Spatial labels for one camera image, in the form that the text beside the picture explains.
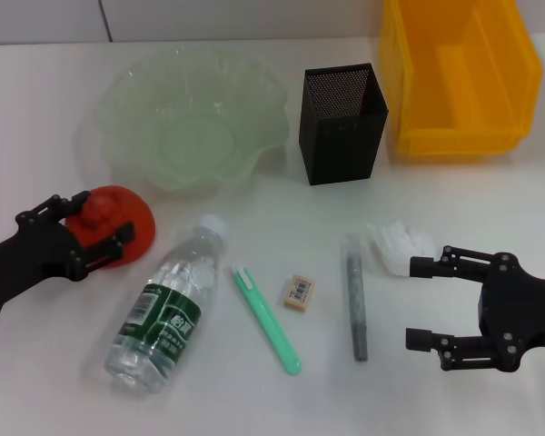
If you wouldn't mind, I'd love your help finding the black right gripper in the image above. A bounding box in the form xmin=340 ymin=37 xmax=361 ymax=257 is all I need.
xmin=404 ymin=244 xmax=545 ymax=373

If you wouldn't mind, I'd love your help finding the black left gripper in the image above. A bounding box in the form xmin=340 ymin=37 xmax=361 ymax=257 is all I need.
xmin=0 ymin=190 xmax=138 ymax=315

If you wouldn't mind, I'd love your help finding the red tomato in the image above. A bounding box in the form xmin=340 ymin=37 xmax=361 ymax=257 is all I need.
xmin=63 ymin=184 xmax=158 ymax=270

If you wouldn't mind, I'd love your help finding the white paper ball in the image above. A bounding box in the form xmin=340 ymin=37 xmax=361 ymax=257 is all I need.
xmin=365 ymin=220 xmax=437 ymax=277

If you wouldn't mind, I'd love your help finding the grey marker pen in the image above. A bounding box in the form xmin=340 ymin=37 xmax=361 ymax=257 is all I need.
xmin=342 ymin=233 xmax=370 ymax=362

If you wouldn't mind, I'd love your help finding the clear green-label water bottle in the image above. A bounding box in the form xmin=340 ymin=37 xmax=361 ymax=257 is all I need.
xmin=104 ymin=213 xmax=232 ymax=395

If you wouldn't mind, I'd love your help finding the beige eraser with barcode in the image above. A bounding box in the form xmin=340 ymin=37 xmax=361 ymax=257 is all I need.
xmin=282 ymin=273 xmax=316 ymax=312

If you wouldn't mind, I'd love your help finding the pale green glass fruit plate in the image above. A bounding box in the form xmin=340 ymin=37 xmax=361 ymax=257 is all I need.
xmin=94 ymin=47 xmax=291 ymax=197

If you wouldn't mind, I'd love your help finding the black mesh pen holder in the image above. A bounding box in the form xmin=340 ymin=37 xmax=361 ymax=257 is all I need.
xmin=298 ymin=63 xmax=390 ymax=186

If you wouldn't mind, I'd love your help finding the yellow plastic bin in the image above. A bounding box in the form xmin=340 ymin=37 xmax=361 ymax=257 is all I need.
xmin=379 ymin=0 xmax=544 ymax=158

